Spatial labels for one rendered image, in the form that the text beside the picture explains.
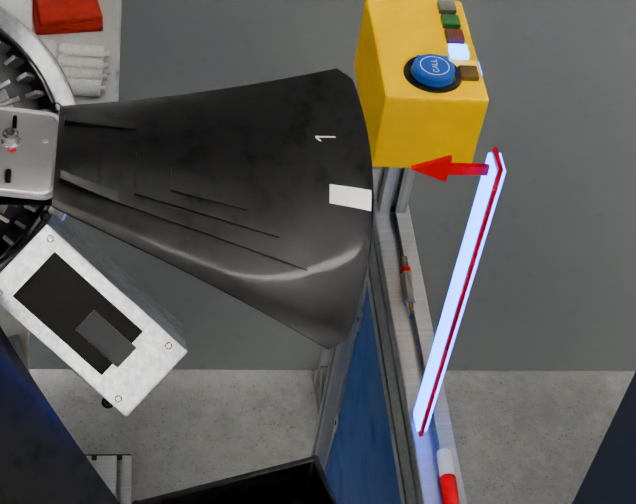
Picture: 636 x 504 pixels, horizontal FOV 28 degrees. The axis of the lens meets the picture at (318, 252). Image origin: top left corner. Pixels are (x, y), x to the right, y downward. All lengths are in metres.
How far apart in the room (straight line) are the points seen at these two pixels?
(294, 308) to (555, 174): 1.14
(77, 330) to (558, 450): 1.42
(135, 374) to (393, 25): 0.45
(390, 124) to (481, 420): 1.19
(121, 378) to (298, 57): 0.83
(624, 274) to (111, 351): 1.32
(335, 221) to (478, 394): 1.45
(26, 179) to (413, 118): 0.43
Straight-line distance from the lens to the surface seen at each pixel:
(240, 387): 2.26
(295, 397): 2.26
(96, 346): 1.00
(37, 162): 0.89
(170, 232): 0.86
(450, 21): 1.26
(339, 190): 0.91
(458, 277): 1.01
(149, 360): 1.00
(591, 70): 1.84
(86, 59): 1.48
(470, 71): 1.20
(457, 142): 1.21
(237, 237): 0.87
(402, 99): 1.16
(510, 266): 2.09
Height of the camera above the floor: 1.78
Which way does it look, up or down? 46 degrees down
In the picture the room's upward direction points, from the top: 10 degrees clockwise
